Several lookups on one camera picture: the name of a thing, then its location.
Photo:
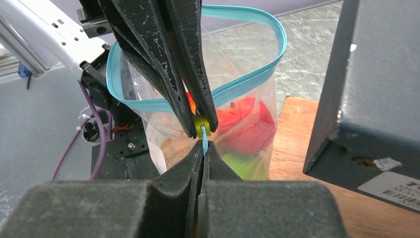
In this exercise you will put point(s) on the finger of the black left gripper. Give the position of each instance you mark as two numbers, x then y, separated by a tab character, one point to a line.
181	31

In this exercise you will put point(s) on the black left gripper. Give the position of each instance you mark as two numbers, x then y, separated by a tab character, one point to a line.
95	19

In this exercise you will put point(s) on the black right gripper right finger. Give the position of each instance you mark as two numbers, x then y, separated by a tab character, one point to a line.
214	167

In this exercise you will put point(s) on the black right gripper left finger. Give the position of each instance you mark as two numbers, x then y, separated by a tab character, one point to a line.
176	180

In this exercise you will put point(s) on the red toy strawberry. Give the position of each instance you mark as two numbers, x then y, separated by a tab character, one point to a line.
246	126

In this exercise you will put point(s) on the clear zip top bag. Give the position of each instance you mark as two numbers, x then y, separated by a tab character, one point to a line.
242	47

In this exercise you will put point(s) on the brown toy kiwi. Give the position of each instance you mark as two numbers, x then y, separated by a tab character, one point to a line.
174	150

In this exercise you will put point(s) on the red orange toy mango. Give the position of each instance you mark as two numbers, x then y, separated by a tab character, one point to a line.
192	103

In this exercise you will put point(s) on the wooden cutting board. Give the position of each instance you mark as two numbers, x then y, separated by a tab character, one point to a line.
363	216

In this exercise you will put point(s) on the dark grey metal chassis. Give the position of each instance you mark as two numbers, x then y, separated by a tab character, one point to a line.
369	108

